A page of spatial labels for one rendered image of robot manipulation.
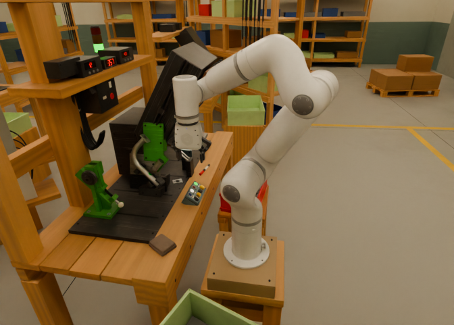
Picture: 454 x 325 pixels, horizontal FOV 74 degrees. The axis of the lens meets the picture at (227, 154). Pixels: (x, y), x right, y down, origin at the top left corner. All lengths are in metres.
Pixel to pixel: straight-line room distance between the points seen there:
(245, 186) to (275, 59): 0.40
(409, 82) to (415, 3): 4.24
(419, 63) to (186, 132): 7.10
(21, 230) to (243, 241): 0.89
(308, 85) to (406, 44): 10.62
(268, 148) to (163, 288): 0.69
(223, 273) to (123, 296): 1.32
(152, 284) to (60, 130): 0.81
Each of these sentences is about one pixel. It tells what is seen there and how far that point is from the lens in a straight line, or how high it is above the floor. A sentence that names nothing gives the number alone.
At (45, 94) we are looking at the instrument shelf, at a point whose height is 1.52.
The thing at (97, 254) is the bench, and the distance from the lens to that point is 1.47.
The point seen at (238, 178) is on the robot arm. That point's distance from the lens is 0.97.
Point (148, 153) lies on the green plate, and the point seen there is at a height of 1.11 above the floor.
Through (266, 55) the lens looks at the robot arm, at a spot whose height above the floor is 1.71.
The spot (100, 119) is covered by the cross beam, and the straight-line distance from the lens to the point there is 1.97.
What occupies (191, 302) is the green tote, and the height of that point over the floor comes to 0.91.
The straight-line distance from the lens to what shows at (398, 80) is 7.30.
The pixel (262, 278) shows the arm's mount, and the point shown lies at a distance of 1.22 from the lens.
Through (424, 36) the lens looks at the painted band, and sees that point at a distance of 11.52.
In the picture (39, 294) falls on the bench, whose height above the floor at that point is 0.69.
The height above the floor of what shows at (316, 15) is 1.48.
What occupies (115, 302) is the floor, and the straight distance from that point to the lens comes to 2.43.
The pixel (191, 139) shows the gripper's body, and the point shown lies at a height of 1.39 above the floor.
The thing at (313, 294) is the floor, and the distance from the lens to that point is 2.39.
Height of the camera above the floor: 1.84
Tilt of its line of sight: 27 degrees down
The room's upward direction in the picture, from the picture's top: 1 degrees counter-clockwise
